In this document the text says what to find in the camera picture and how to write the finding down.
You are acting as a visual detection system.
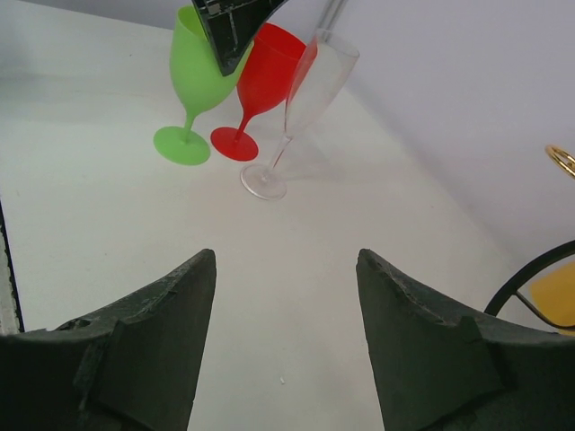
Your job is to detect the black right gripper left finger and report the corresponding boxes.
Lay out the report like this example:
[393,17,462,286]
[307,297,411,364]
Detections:
[1,249,216,430]

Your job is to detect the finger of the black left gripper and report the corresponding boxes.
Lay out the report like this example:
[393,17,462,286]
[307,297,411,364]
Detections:
[192,0,287,76]

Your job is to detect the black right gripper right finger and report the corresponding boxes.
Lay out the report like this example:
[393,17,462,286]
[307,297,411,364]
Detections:
[356,249,574,430]

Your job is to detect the red wine glass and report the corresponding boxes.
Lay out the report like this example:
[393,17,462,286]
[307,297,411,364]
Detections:
[210,22,305,162]

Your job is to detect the green wine glass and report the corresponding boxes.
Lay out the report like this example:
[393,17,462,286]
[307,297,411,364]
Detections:
[154,5,252,165]

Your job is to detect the clear wine glass front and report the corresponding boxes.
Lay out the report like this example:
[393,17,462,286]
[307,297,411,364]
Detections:
[240,28,359,200]

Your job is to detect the yellow wine glass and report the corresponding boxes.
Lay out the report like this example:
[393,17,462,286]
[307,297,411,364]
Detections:
[530,261,574,327]

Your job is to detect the black metal rack ring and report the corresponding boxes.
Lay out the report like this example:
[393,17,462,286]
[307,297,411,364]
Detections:
[483,240,575,336]

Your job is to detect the gold wire glass rack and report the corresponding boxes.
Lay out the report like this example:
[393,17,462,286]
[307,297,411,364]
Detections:
[545,145,575,179]

